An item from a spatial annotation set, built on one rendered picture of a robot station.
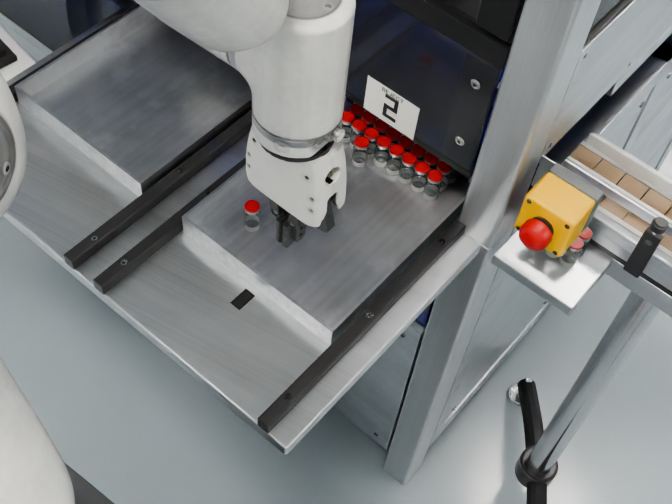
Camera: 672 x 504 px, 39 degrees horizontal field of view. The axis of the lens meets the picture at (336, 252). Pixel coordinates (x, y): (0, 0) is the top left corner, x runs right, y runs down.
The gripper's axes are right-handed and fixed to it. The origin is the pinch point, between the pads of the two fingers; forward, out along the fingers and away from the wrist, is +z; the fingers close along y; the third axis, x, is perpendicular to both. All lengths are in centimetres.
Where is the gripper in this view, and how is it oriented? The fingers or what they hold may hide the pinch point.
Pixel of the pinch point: (290, 225)
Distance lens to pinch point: 101.5
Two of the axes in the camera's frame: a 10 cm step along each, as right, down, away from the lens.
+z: -0.7, 5.7, 8.2
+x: -6.4, 6.0, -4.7
